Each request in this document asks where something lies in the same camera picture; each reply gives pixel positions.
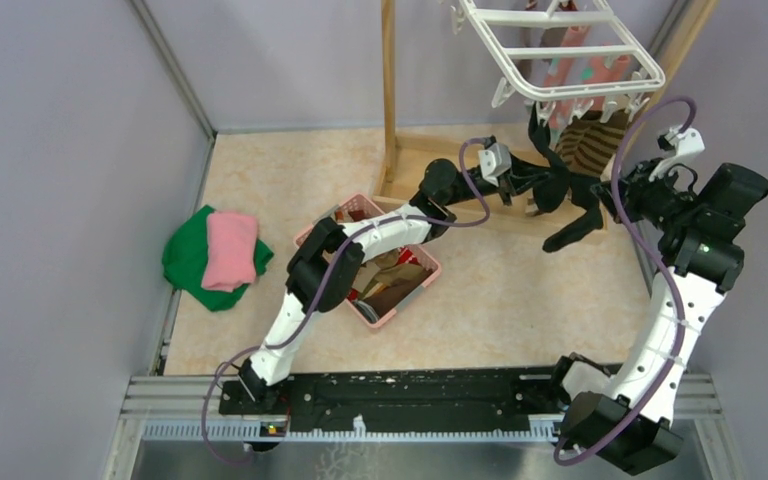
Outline black sock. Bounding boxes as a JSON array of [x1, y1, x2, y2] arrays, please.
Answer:
[[528, 102, 571, 213], [542, 173, 604, 253]]

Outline white clip hanger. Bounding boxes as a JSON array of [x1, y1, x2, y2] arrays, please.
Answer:
[[451, 1, 667, 126]]

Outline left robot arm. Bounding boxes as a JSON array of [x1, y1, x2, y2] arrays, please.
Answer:
[[238, 148, 552, 414]]

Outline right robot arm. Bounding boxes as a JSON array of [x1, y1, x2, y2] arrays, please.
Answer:
[[546, 160, 768, 475]]

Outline striped socks in basket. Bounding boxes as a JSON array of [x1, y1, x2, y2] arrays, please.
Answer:
[[346, 245, 441, 328]]

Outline wooden rack stand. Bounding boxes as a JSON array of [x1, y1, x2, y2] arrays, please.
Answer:
[[372, 1, 718, 238]]

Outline pink sock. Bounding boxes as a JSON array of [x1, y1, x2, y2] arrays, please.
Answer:
[[540, 26, 632, 131]]

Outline maroon striped sock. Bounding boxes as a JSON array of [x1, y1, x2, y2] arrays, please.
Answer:
[[514, 27, 565, 86]]

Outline pink folded cloth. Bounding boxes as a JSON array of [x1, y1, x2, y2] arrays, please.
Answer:
[[201, 211, 258, 293]]

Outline green cloth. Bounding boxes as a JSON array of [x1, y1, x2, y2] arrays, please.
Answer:
[[161, 205, 274, 312]]

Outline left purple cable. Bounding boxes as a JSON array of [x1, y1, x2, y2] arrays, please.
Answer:
[[200, 137, 498, 464]]

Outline purple cable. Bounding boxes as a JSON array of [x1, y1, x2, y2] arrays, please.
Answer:
[[552, 97, 698, 468], [200, 137, 498, 464]]

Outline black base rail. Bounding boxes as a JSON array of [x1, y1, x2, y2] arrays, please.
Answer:
[[218, 361, 572, 440]]

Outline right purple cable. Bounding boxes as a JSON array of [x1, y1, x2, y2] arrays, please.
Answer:
[[552, 97, 698, 468]]

